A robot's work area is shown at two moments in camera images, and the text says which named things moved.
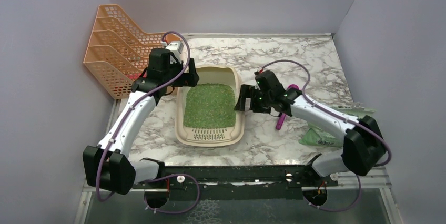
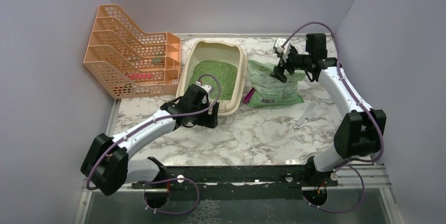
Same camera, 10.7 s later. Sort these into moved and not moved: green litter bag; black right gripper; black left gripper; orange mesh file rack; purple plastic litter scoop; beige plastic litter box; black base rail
Moved: purple plastic litter scoop; black left gripper; black right gripper; green litter bag; beige plastic litter box
Not moved: black base rail; orange mesh file rack
